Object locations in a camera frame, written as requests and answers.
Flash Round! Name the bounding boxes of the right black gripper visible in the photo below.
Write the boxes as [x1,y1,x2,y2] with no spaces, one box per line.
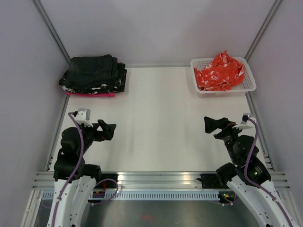
[204,115,246,162]

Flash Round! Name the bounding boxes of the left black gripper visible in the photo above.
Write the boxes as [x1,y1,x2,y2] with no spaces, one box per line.
[77,119,116,155]

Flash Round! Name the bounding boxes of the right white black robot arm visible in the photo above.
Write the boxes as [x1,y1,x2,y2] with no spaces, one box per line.
[204,113,299,227]

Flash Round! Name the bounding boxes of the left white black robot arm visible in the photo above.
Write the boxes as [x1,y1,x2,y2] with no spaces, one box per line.
[47,120,116,227]

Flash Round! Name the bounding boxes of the folded black white trousers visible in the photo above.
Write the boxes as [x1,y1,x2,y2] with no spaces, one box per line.
[59,62,127,94]

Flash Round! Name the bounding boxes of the white plastic basket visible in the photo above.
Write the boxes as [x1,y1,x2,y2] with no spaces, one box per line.
[190,57,257,97]

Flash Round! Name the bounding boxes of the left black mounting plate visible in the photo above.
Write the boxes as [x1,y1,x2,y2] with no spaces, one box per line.
[98,173,118,190]

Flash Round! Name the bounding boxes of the black mounting plate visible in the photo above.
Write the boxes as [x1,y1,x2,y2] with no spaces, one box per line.
[196,174,228,189]
[98,173,118,190]

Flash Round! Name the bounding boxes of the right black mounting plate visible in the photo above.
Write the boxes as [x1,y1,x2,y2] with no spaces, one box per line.
[196,174,228,189]

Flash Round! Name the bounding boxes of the orange white garment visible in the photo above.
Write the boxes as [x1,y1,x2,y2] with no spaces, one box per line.
[194,51,245,92]

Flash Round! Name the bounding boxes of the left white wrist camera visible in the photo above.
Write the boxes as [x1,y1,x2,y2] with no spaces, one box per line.
[73,108,93,127]

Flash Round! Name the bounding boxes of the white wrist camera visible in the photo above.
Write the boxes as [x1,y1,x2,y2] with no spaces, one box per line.
[232,113,257,130]
[73,108,93,127]

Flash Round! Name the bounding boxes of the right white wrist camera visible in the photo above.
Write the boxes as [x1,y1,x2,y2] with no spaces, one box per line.
[232,113,257,130]

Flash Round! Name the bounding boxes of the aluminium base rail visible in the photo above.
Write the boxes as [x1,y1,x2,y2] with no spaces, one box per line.
[31,171,290,191]

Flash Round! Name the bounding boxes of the slotted grey cable duct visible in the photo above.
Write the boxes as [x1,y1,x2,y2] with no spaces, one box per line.
[41,191,221,201]

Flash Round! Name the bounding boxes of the right aluminium frame post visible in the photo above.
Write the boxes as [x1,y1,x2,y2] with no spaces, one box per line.
[244,0,284,61]

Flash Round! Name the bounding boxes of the aluminium frame post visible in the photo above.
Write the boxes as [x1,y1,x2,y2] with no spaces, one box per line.
[31,0,71,64]
[244,0,284,61]

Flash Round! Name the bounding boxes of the left aluminium frame post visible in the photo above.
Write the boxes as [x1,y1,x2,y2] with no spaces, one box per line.
[31,0,71,64]

